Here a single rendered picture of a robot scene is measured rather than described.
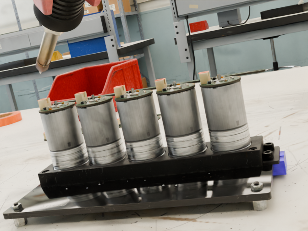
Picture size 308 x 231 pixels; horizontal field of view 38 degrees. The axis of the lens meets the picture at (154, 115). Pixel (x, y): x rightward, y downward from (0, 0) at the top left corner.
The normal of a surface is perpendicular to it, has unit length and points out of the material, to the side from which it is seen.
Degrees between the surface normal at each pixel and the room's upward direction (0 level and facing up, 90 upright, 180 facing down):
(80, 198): 0
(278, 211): 0
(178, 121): 90
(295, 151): 0
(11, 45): 90
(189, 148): 90
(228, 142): 90
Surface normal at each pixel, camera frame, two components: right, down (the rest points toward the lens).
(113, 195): -0.20, -0.96
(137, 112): 0.11, 0.18
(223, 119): -0.23, 0.24
